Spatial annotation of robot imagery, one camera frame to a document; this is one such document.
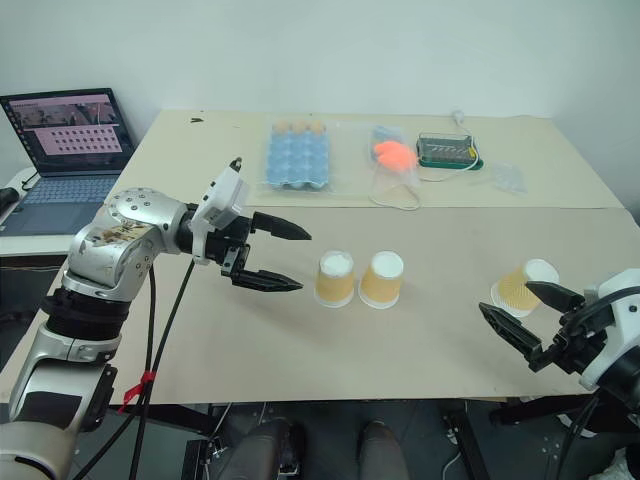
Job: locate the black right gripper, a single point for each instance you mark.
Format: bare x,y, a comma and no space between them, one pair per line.
575,345

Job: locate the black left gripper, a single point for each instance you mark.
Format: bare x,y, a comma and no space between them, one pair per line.
235,245

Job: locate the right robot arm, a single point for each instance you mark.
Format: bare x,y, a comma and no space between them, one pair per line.
622,395

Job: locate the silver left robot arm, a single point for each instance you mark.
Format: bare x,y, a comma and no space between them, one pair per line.
105,250

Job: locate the yellow paper cup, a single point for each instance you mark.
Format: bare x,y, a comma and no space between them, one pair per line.
334,287
515,290
380,287

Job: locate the blue egg tray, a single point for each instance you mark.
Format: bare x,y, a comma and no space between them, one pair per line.
299,162

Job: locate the clear bag around egg tray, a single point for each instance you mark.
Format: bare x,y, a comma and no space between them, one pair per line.
340,150

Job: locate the brown egg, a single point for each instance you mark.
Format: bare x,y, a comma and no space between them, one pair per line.
317,127
300,126
282,127

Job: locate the small clear plastic bag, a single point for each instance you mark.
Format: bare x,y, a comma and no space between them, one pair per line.
510,177

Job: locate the clear bag with toys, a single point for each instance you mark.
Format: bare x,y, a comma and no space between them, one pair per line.
400,175

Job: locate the small dark scrap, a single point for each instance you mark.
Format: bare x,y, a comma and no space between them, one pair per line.
196,119

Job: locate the orange plush toy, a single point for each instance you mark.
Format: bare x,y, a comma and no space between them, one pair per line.
395,155

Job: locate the blue toy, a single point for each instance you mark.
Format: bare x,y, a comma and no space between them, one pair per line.
384,134

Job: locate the dark rounded shape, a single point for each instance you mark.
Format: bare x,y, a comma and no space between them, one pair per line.
265,450

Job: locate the open laptop computer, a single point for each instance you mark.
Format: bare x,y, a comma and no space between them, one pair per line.
65,150

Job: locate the black computer mouse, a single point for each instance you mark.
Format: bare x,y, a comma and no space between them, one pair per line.
7,198

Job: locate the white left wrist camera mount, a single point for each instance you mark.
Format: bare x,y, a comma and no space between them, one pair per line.
225,192

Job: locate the black table frame bar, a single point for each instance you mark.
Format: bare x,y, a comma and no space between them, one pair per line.
170,417
540,412

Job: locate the black table frame leg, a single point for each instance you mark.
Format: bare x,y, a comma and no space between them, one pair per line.
462,440

